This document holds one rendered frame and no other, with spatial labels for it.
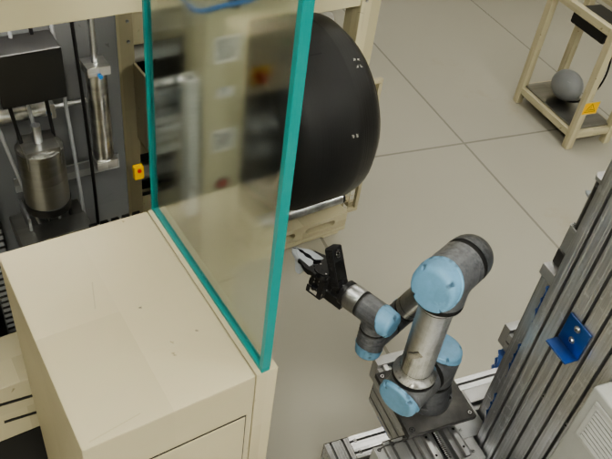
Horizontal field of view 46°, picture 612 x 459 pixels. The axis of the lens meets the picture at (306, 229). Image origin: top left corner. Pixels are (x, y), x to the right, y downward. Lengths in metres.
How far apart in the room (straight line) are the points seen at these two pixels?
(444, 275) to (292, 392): 1.51
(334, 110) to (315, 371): 1.37
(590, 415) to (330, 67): 1.12
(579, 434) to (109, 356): 1.04
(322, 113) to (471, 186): 2.30
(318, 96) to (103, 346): 0.93
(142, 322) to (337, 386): 1.62
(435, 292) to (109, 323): 0.70
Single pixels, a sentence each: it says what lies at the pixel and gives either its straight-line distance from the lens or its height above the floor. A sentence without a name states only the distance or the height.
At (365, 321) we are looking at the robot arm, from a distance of 1.87.
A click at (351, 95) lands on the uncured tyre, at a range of 2.06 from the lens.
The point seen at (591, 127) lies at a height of 0.12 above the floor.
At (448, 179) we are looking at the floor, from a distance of 4.20.
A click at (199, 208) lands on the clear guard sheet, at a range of 1.47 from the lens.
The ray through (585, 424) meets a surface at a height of 1.13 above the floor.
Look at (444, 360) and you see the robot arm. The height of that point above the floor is 0.95.
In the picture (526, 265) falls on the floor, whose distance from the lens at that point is 3.81.
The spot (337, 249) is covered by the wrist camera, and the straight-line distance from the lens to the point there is 1.88.
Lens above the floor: 2.42
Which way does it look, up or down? 42 degrees down
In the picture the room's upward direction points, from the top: 8 degrees clockwise
